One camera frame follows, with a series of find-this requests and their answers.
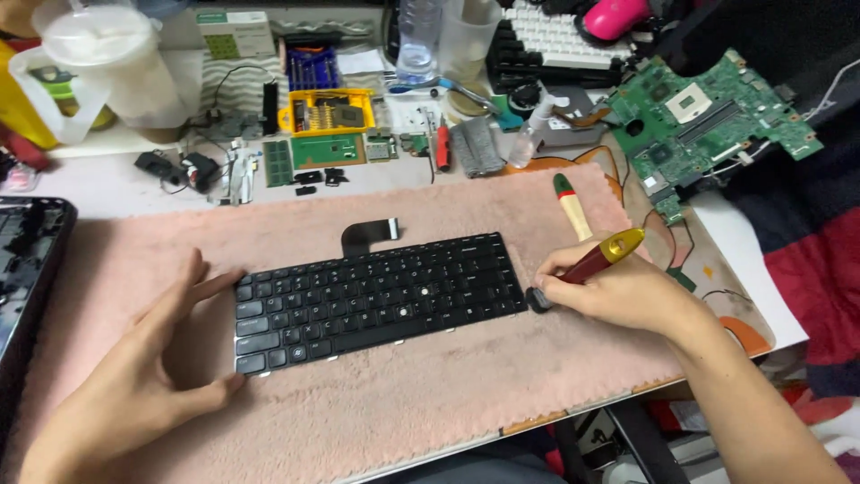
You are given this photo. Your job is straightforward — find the laptop cooling fan heatsink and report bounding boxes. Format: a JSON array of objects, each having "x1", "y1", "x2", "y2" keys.
[{"x1": 507, "y1": 81, "x2": 612, "y2": 149}]

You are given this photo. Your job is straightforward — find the black laptop case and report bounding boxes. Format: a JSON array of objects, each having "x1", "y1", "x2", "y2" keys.
[{"x1": 0, "y1": 196, "x2": 79, "y2": 431}]

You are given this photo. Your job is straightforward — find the black and white mechanical keyboard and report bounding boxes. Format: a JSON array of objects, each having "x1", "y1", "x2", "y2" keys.
[{"x1": 485, "y1": 0, "x2": 636, "y2": 91}]

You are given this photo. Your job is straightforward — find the grey folded cloth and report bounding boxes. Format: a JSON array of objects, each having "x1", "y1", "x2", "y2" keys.
[{"x1": 449, "y1": 116, "x2": 506, "y2": 179}]

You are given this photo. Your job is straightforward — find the blue handled tool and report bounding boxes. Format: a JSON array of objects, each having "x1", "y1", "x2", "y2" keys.
[{"x1": 388, "y1": 76, "x2": 501, "y2": 117}]

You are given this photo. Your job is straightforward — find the red handled screwdriver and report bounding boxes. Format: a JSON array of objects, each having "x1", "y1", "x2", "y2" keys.
[{"x1": 435, "y1": 116, "x2": 451, "y2": 173}]

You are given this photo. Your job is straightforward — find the blue screwdriver bit set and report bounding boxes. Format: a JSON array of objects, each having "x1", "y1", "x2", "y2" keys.
[{"x1": 286, "y1": 46, "x2": 341, "y2": 92}]

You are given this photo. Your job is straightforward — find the green laptop motherboard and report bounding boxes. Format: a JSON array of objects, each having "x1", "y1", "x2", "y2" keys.
[{"x1": 606, "y1": 48, "x2": 825, "y2": 225}]

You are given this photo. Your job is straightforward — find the small green circuit board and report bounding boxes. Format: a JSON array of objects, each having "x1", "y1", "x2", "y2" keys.
[{"x1": 366, "y1": 132, "x2": 399, "y2": 163}]

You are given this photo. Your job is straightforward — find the translucent plastic cup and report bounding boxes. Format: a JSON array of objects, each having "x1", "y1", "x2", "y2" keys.
[{"x1": 438, "y1": 0, "x2": 503, "y2": 84}]

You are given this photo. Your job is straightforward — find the clear water bottle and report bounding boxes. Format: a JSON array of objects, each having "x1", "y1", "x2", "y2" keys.
[{"x1": 396, "y1": 0, "x2": 444, "y2": 85}]

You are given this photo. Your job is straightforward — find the clear spray bottle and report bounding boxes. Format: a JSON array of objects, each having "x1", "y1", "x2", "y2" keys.
[{"x1": 508, "y1": 94, "x2": 572, "y2": 169}]

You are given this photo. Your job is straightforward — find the red and black blanket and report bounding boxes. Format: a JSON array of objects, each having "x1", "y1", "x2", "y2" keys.
[{"x1": 655, "y1": 0, "x2": 860, "y2": 398}]

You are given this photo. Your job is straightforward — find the yellow parts tray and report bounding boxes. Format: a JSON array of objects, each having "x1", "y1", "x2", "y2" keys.
[{"x1": 277, "y1": 89, "x2": 376, "y2": 138}]

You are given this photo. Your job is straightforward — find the person's left hand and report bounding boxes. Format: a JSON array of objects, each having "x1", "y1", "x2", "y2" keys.
[{"x1": 19, "y1": 248, "x2": 247, "y2": 484}]

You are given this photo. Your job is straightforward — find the black laptop speakers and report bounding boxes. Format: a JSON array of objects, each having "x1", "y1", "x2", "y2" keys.
[{"x1": 133, "y1": 151, "x2": 221, "y2": 194}]

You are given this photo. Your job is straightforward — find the red and yellow handled brush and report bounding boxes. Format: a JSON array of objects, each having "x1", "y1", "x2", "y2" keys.
[{"x1": 525, "y1": 228, "x2": 646, "y2": 314}]

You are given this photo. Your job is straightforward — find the person's right hand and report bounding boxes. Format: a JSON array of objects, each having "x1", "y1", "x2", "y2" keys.
[{"x1": 534, "y1": 232, "x2": 703, "y2": 337}]

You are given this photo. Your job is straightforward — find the green memory module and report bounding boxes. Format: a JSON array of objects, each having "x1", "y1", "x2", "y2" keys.
[{"x1": 262, "y1": 139, "x2": 294, "y2": 188}]

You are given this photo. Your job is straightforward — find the white paper note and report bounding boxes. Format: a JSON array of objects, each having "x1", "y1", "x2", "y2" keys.
[{"x1": 336, "y1": 48, "x2": 387, "y2": 76}]

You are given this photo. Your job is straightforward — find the grey wavy pattern mat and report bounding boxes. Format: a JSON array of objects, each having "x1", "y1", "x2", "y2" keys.
[{"x1": 200, "y1": 52, "x2": 290, "y2": 115}]

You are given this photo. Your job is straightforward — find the yellow container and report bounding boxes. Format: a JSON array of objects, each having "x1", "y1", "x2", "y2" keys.
[{"x1": 0, "y1": 39, "x2": 60, "y2": 151}]

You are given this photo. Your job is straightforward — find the translucent plastic jug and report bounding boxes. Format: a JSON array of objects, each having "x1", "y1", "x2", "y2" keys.
[{"x1": 8, "y1": 0, "x2": 190, "y2": 145}]

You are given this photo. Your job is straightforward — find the white ribbon cables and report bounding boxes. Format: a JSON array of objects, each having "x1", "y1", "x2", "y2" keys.
[{"x1": 214, "y1": 140, "x2": 262, "y2": 206}]

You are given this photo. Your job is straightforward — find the black rectangular bar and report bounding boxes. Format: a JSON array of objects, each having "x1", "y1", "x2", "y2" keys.
[{"x1": 262, "y1": 81, "x2": 279, "y2": 136}]

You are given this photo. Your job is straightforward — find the pink object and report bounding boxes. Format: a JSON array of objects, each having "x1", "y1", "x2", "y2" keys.
[{"x1": 582, "y1": 0, "x2": 654, "y2": 42}]

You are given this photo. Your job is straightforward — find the green and cream handled brush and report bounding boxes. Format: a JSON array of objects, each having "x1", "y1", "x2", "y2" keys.
[{"x1": 553, "y1": 173, "x2": 594, "y2": 243}]

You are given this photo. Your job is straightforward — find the pink fluffy cloth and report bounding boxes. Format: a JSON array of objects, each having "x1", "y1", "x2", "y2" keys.
[{"x1": 0, "y1": 161, "x2": 686, "y2": 484}]

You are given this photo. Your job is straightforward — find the white and green box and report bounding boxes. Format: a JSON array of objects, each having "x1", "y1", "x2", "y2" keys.
[{"x1": 196, "y1": 9, "x2": 276, "y2": 61}]

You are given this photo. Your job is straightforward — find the black laptop keyboard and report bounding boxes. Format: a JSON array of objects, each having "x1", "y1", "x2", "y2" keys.
[{"x1": 232, "y1": 218, "x2": 529, "y2": 376}]

